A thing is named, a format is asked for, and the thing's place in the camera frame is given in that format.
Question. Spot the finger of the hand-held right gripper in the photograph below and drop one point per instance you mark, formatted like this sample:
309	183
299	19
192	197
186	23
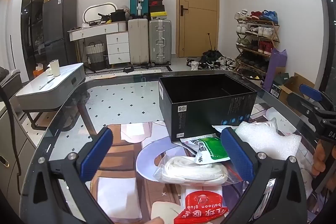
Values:
312	91
324	182

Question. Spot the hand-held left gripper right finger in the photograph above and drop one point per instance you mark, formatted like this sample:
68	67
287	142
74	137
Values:
237	155

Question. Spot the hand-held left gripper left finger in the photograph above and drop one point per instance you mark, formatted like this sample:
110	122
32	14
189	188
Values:
97	155

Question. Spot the green medicine packet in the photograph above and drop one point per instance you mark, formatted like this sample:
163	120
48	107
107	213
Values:
189	142
215	153

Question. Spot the white foam sheet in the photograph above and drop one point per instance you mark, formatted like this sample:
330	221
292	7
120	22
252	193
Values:
265	137

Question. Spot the clear bag of white shoelaces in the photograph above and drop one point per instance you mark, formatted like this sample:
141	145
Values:
194	171

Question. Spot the black cardboard box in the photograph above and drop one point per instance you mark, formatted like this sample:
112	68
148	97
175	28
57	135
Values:
199	111

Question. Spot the red balloon glue packet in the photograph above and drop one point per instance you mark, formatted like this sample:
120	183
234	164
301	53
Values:
202	208

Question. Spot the person's right hand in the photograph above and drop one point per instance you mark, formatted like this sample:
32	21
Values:
319	161

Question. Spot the open cardboard box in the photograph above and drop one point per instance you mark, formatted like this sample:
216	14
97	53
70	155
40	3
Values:
291	87

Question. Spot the printed table mat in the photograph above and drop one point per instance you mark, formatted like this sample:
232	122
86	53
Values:
126	150

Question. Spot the clear plastic wrapper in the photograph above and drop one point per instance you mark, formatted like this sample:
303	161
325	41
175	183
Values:
223	129

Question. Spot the purple yoga mat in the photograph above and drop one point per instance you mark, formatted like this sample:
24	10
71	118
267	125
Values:
274	69

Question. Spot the diamond pattern rug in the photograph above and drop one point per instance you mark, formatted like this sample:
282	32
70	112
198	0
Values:
118	98

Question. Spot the wooden shoe rack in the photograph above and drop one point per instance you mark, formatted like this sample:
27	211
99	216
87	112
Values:
256	43

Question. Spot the grey white coffee table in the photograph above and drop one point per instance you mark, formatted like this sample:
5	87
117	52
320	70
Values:
52	90

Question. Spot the grey cabinet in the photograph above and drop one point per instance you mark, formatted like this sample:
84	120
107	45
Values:
15	155

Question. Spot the white stick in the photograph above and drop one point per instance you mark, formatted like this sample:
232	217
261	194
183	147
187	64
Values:
47	83

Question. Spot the small black object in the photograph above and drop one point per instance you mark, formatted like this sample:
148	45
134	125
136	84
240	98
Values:
128	69

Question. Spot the pile of sneakers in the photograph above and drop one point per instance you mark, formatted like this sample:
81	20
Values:
210	62

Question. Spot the pale plastic cup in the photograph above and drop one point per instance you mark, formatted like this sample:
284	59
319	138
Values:
55	67

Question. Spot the woven laundry basket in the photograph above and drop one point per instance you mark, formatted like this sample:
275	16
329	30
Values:
94	54

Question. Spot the orange tissue box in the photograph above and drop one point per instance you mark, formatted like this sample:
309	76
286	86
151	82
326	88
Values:
38	71

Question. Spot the black umbrella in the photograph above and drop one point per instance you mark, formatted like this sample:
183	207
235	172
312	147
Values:
210	54

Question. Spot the white vanity desk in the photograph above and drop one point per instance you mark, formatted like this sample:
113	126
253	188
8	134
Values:
118	43

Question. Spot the grey mattress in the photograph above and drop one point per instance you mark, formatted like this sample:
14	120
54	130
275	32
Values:
14	75

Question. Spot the beige suitcase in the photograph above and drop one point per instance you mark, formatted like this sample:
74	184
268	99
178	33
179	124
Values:
137	41

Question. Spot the silver suitcase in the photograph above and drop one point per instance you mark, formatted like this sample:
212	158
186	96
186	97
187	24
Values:
160	43

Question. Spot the dark grey fridge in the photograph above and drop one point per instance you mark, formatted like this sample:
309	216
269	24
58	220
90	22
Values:
59	29

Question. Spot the black bag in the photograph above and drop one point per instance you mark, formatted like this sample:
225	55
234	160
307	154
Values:
117	15

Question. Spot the wooden door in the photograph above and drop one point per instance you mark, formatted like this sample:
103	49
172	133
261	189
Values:
199	3

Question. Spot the dark glass cabinet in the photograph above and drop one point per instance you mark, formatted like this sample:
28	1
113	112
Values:
34	24

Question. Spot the oval white mirror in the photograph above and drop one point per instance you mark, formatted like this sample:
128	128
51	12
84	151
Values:
92	10

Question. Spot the black yellow shoe box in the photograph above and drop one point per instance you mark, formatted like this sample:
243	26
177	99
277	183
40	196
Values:
158	16

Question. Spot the plain black shoe box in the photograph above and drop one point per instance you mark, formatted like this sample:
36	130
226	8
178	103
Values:
157	8

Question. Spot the black red shoe box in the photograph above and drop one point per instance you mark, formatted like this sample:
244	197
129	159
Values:
156	3

